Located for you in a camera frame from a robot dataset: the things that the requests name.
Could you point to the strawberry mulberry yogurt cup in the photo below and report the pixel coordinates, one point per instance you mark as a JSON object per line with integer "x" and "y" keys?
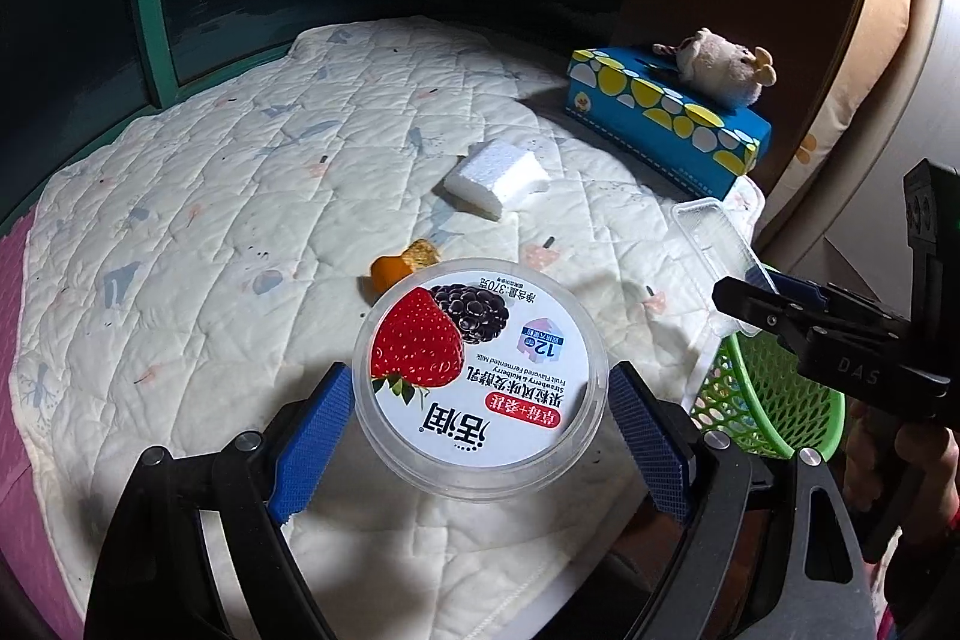
{"x": 480, "y": 377}

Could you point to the small plush toy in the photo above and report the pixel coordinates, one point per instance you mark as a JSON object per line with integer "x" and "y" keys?
{"x": 716, "y": 66}

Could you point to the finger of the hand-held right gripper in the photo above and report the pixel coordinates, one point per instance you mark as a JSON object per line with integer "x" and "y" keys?
{"x": 754, "y": 304}
{"x": 796, "y": 291}

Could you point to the clear plastic box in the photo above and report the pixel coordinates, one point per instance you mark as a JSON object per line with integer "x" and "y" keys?
{"x": 720, "y": 242}

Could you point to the pink mat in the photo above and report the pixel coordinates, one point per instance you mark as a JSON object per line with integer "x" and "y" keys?
{"x": 22, "y": 385}

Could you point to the white foam block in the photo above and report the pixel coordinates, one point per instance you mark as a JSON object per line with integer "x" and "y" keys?
{"x": 495, "y": 175}

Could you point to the white quilted blanket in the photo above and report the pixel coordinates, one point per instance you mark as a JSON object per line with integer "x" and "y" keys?
{"x": 225, "y": 197}

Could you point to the green plastic basket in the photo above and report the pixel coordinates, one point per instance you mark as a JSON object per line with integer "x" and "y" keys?
{"x": 757, "y": 396}

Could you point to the person's right hand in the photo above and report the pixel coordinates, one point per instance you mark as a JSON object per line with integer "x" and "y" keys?
{"x": 934, "y": 460}

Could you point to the orange peel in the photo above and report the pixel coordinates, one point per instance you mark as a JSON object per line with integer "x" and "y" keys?
{"x": 394, "y": 269}

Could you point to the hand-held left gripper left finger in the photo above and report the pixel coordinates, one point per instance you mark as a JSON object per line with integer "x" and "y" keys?
{"x": 309, "y": 437}

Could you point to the blue spotted tissue box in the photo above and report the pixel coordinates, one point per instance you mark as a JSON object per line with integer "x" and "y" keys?
{"x": 660, "y": 108}

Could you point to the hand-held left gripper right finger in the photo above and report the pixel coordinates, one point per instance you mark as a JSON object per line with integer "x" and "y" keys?
{"x": 651, "y": 437}

